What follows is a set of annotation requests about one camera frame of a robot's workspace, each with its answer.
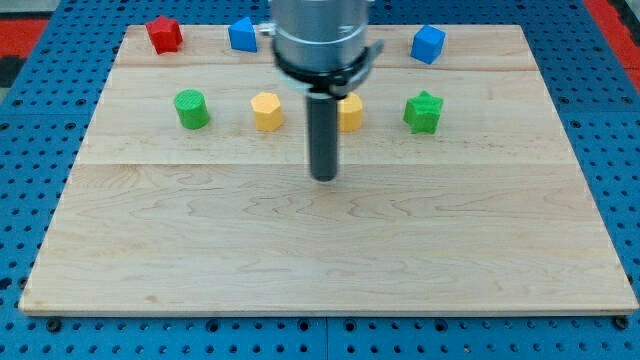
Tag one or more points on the green star block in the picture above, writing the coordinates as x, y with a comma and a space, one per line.
422, 113

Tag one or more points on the red star block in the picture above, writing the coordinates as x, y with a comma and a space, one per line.
164, 34

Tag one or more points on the yellow hexagon block left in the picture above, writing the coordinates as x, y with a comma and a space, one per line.
267, 111

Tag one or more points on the blue triangular prism block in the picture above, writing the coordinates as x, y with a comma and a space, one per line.
242, 36

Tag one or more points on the yellow hexagon block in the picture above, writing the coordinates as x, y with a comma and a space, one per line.
350, 111
267, 111

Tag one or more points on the yellow hexagon block right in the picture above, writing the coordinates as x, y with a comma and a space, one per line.
350, 111

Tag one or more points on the green cylinder block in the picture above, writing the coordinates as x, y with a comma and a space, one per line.
191, 109

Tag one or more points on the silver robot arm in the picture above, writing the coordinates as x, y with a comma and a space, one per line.
320, 47

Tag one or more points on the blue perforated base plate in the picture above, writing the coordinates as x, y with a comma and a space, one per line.
46, 113

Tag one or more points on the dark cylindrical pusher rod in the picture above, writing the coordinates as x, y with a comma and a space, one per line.
322, 132

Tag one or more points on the blue cube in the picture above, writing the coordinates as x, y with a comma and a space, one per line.
428, 44

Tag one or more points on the wooden board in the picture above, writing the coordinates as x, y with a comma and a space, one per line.
489, 216

